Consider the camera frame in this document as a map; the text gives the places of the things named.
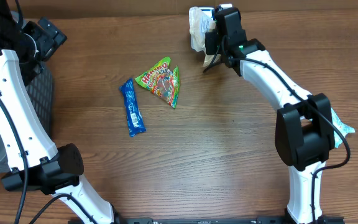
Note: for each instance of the brown nut snack bag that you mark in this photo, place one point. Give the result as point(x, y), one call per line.
point(200, 24)

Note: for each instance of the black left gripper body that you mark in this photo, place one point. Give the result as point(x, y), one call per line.
point(38, 43)

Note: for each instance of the teal wipes packet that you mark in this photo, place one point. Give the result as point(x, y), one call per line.
point(343, 128)

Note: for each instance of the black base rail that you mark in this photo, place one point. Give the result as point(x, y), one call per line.
point(258, 220)

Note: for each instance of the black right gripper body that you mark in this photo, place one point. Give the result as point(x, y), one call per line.
point(213, 42)

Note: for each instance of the blue snack packet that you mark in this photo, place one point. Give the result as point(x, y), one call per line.
point(135, 120)

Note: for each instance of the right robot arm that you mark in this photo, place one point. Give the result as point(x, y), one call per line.
point(304, 134)

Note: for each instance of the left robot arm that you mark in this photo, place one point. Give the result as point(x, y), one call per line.
point(62, 177)

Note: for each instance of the green Haribo candy bag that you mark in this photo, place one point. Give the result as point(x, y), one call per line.
point(161, 81)

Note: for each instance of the white barcode scanner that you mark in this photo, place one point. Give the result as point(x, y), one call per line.
point(208, 11)

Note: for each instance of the grey plastic mesh basket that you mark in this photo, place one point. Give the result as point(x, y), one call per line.
point(25, 140)

